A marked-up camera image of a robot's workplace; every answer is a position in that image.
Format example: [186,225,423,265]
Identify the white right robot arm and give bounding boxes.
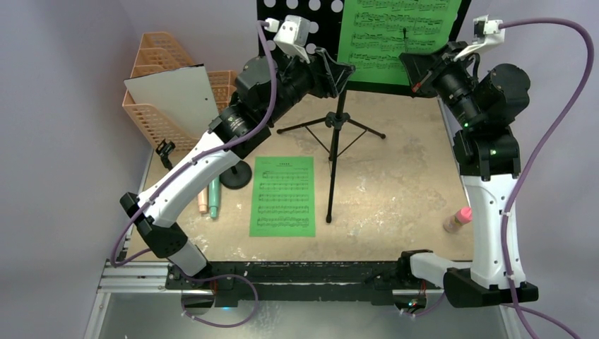
[396,50,539,308]

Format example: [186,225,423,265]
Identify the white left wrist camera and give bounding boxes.
[265,15,311,64]

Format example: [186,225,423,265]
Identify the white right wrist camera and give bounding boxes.
[453,15,505,61]

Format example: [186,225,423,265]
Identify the green sheet music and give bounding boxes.
[338,0,463,85]
[249,156,316,237]

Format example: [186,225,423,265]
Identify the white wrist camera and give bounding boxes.
[265,15,311,64]
[453,15,505,61]

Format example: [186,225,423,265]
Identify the pink round object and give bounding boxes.
[443,207,473,233]

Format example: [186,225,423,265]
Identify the mint green toy microphone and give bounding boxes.
[208,177,220,220]

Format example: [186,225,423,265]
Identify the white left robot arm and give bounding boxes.
[119,48,355,289]

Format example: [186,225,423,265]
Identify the grey folder board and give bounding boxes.
[124,64,218,138]

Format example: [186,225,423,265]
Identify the black round microphone stand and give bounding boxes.
[155,139,176,170]

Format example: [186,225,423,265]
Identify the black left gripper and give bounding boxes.
[263,44,352,125]

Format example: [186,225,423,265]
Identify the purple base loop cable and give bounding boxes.
[181,274,260,328]

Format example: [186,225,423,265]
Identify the peach plastic file organizer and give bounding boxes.
[122,32,237,150]

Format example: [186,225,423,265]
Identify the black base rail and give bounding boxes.
[165,260,440,307]

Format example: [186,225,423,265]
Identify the pink toy microphone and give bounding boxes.
[197,187,209,215]

